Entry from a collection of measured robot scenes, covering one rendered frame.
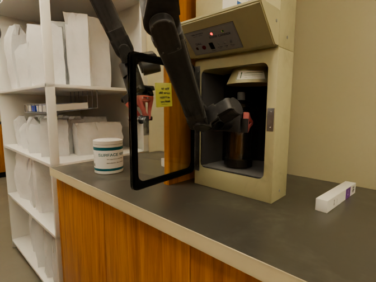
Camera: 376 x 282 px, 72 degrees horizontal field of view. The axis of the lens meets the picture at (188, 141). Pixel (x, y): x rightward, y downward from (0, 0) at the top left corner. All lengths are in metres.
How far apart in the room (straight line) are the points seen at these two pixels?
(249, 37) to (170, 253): 0.66
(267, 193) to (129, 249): 0.50
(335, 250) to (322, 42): 0.84
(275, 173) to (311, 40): 0.64
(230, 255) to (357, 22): 0.96
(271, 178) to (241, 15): 0.48
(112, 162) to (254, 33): 0.78
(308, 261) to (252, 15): 0.60
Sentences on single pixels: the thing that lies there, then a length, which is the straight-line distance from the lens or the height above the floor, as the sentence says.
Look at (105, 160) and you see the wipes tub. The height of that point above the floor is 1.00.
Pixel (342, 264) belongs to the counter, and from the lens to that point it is 0.62.
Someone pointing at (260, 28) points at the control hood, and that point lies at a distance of 0.79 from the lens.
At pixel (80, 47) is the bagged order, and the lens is 1.81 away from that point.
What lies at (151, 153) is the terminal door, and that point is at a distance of 0.81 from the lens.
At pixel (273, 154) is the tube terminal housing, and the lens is 0.82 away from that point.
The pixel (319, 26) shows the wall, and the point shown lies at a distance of 1.27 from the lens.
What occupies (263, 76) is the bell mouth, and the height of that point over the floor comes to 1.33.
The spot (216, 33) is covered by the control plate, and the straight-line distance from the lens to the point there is 0.86.
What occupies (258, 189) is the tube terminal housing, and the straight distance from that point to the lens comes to 0.87.
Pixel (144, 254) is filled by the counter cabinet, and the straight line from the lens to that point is 0.91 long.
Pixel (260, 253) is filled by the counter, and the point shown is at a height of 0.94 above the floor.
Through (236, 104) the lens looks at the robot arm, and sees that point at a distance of 0.78.
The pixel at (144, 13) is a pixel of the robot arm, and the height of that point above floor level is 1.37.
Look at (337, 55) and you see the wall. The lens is 1.22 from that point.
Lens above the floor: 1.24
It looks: 7 degrees down
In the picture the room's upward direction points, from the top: straight up
